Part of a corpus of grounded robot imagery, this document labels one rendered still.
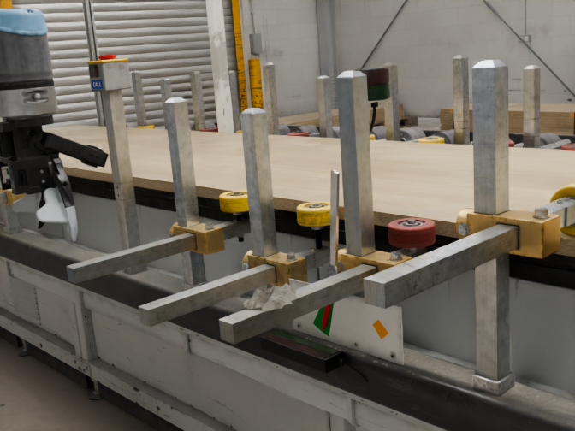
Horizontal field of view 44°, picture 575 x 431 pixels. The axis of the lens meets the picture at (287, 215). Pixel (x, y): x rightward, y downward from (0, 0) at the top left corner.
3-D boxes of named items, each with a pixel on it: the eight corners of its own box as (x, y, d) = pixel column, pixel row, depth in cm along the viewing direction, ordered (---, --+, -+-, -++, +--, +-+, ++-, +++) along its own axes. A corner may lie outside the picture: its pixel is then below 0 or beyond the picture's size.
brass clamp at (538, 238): (540, 260, 94) (540, 223, 93) (453, 245, 104) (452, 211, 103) (562, 249, 98) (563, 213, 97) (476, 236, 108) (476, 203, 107)
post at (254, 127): (272, 352, 143) (251, 109, 132) (260, 348, 145) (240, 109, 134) (285, 346, 145) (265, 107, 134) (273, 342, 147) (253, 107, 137)
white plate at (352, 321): (401, 366, 117) (399, 308, 114) (291, 329, 135) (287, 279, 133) (404, 364, 117) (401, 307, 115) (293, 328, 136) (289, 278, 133)
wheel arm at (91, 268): (76, 288, 135) (73, 266, 134) (68, 285, 137) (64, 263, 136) (251, 236, 164) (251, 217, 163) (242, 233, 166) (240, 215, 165)
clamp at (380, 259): (394, 294, 115) (393, 264, 114) (333, 280, 124) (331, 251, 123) (416, 285, 118) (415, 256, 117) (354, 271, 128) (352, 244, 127)
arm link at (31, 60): (17, 9, 118) (56, 3, 112) (28, 86, 121) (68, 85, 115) (-36, 9, 110) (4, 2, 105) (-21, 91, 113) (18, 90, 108)
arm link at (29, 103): (42, 85, 120) (64, 85, 113) (46, 115, 121) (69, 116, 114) (-13, 91, 115) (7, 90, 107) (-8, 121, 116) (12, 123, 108)
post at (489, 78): (497, 395, 105) (494, 60, 94) (477, 388, 108) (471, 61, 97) (510, 386, 107) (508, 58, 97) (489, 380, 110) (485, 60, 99)
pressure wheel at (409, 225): (418, 294, 121) (416, 228, 118) (381, 286, 127) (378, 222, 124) (446, 281, 126) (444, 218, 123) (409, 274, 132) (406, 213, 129)
